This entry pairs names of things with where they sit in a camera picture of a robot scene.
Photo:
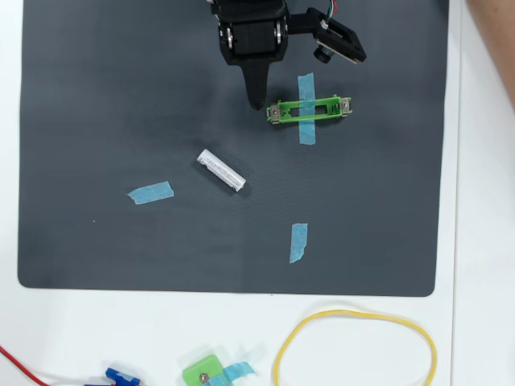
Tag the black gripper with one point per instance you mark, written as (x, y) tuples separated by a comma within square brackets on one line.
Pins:
[(253, 42)]

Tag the white AA battery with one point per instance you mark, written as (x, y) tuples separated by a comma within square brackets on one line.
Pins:
[(221, 171)]

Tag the person's bare forearm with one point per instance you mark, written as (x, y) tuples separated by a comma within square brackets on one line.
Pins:
[(497, 36)]

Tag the green battery holder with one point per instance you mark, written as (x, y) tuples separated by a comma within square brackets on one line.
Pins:
[(283, 116)]

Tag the long blue tape strip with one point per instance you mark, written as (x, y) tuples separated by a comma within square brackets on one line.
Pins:
[(306, 86)]

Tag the dark grey rubber mat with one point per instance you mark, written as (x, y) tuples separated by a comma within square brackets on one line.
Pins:
[(120, 100)]

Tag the wide blue tape strip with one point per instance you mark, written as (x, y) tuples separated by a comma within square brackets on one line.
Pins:
[(153, 192)]

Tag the short blue tape strip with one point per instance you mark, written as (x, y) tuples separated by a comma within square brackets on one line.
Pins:
[(298, 241)]

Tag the yellow rubber band loop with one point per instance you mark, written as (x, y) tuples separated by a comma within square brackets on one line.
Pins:
[(281, 350)]

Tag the blue tape on green block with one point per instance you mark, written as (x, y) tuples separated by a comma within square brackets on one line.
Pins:
[(237, 369)]

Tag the green block with screw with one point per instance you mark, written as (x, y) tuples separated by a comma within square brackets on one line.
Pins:
[(201, 368)]

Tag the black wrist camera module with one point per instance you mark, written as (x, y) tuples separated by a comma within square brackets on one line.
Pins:
[(342, 38)]

